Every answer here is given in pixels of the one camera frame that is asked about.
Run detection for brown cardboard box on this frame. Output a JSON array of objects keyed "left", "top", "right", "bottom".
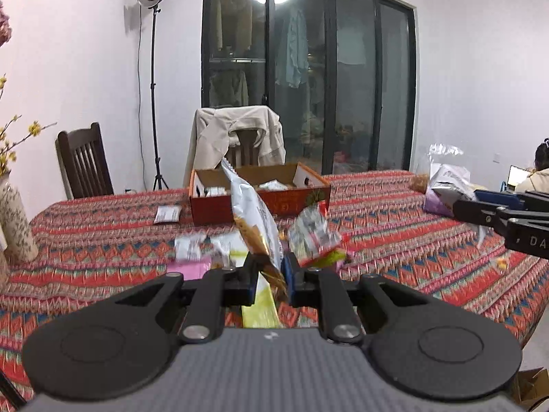
[{"left": 512, "top": 367, "right": 549, "bottom": 411}]

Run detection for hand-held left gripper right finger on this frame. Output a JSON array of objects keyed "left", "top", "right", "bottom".
[{"left": 282, "top": 252, "right": 430, "bottom": 345}]

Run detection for light blue hanging shirt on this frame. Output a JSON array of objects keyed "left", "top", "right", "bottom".
[{"left": 274, "top": 6, "right": 310, "bottom": 89}]

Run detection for white and orange snack bag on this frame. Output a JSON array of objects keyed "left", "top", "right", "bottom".
[{"left": 220, "top": 158, "right": 289, "bottom": 302}]

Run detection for clear plastic bag of snacks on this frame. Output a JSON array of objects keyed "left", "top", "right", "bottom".
[{"left": 408, "top": 142, "right": 466, "bottom": 193}]

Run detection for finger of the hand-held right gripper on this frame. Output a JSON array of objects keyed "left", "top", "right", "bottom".
[
  {"left": 452, "top": 199, "right": 512, "bottom": 235},
  {"left": 474, "top": 190, "right": 549, "bottom": 212}
]

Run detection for beige jacket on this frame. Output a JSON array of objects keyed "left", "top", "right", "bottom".
[{"left": 184, "top": 106, "right": 287, "bottom": 190}]

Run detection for black-framed glass sliding door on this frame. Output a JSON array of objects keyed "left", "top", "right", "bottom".
[{"left": 201, "top": 0, "right": 418, "bottom": 176}]

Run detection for pink snack packet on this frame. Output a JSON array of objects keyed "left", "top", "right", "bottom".
[{"left": 166, "top": 259, "right": 212, "bottom": 283}]

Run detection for orange cardboard box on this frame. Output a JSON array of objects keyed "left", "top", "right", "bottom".
[{"left": 189, "top": 162, "right": 332, "bottom": 227}]

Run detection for purple tissue pack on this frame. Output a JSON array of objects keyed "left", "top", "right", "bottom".
[{"left": 423, "top": 163, "right": 478, "bottom": 218}]

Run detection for yellow flower branches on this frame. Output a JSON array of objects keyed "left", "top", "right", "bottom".
[{"left": 0, "top": 73, "right": 57, "bottom": 178}]

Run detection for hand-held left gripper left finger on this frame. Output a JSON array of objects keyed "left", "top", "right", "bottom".
[{"left": 107, "top": 252, "right": 260, "bottom": 345}]

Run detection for red patterned tablecloth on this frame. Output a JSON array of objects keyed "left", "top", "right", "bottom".
[{"left": 0, "top": 169, "right": 549, "bottom": 401}]

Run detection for yellow-green snack packet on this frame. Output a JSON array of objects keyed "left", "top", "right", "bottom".
[{"left": 240, "top": 271, "right": 282, "bottom": 329}]

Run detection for black light cable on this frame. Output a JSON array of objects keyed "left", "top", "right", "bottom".
[{"left": 135, "top": 9, "right": 145, "bottom": 194}]

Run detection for cream patterned vase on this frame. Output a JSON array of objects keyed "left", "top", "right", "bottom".
[{"left": 0, "top": 171, "right": 39, "bottom": 263}]

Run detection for red and silver snack packet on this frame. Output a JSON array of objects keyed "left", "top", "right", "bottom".
[{"left": 288, "top": 205, "right": 348, "bottom": 269}]

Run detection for dark wooden chair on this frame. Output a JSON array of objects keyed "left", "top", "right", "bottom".
[{"left": 57, "top": 122, "right": 115, "bottom": 201}]

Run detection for laptop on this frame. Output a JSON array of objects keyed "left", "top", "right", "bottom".
[{"left": 507, "top": 165, "right": 533, "bottom": 190}]

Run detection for wooden chair under jacket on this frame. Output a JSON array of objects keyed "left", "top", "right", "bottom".
[{"left": 225, "top": 129, "right": 263, "bottom": 168}]

